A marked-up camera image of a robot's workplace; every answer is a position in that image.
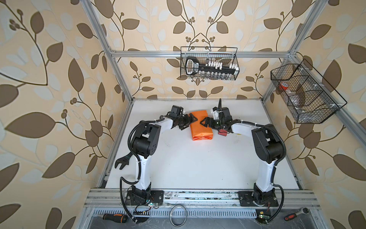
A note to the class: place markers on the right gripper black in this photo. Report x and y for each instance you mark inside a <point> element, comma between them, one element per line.
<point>210,123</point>

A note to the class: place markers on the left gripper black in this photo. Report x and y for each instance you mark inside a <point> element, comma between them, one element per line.
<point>188,121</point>

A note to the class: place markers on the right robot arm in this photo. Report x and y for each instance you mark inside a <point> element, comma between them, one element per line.
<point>268,145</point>

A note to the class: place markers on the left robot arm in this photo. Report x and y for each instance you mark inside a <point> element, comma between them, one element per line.
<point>142,143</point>

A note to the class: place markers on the red tape dispenser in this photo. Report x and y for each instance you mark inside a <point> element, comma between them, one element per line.
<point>223,132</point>

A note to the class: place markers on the black socket tool set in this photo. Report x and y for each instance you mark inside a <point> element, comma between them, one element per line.
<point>192,67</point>

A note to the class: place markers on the red capped item in basket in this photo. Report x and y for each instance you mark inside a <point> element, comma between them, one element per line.
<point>283,86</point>

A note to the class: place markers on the orange black screwdriver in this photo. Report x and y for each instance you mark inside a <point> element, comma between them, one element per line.
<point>118,218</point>

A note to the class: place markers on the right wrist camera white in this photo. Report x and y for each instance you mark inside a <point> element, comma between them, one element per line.
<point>215,112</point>

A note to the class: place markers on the black wire basket back wall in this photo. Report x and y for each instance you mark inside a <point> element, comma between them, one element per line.
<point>225,55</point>

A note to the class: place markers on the black wire basket wall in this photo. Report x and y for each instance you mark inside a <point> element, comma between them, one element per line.
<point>310,98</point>
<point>225,55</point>

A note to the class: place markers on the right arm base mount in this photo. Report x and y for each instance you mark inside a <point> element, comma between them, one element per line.
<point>257,199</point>

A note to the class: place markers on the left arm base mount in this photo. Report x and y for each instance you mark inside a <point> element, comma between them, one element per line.
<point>143,197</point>

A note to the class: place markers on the black wire basket right wall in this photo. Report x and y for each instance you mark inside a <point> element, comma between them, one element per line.
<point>310,98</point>

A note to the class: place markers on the aluminium front rail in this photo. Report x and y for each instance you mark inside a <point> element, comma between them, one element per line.
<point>205,198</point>

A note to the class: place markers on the red handled ratchet wrench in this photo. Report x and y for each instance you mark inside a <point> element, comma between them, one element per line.
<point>292,216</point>

